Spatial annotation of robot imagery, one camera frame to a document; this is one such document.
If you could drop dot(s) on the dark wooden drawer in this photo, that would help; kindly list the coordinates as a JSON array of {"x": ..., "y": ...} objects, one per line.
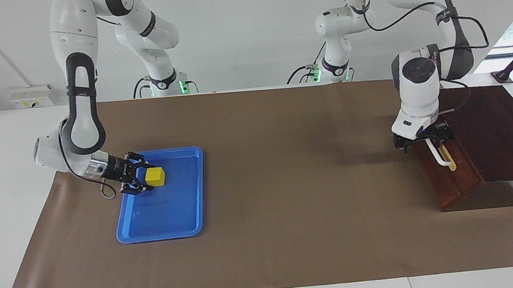
[{"x": 452, "y": 183}]

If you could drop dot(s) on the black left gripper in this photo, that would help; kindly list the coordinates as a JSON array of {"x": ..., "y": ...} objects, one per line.
[{"x": 421, "y": 139}]

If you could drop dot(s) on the brown table mat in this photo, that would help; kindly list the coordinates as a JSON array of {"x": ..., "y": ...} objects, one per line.
[{"x": 289, "y": 205}]

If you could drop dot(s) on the blue plastic tray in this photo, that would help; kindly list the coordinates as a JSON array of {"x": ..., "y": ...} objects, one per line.
[{"x": 165, "y": 210}]

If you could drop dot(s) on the white wall socket box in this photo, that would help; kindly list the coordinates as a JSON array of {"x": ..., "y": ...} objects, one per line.
[{"x": 30, "y": 96}]

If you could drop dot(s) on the dark wooden cabinet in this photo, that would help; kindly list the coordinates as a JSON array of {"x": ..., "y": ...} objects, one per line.
[{"x": 503, "y": 133}]

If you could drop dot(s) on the yellow cube block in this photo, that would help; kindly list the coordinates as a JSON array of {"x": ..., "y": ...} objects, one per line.
[{"x": 156, "y": 178}]

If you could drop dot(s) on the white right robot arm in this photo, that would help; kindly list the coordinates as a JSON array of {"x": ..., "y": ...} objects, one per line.
[{"x": 74, "y": 34}]

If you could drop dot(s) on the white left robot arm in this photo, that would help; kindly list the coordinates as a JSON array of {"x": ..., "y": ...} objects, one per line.
[{"x": 419, "y": 85}]

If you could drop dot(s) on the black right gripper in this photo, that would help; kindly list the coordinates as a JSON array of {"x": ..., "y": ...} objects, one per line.
[{"x": 119, "y": 169}]

